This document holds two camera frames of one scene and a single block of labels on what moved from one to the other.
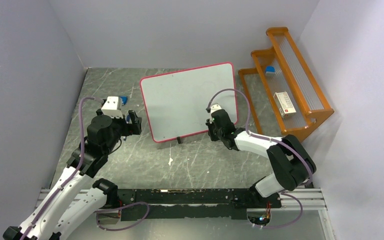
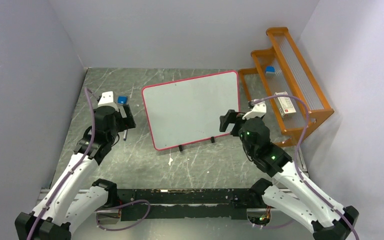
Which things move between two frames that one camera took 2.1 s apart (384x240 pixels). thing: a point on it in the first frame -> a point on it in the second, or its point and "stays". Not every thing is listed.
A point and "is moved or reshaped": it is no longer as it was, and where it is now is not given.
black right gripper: x=209 y=124 -> x=231 y=116
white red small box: x=284 y=103 stays
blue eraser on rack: x=270 y=71 stays
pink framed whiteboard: x=176 y=103 is moved or reshaped
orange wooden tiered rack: x=285 y=98 stays
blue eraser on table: x=124 y=99 stays
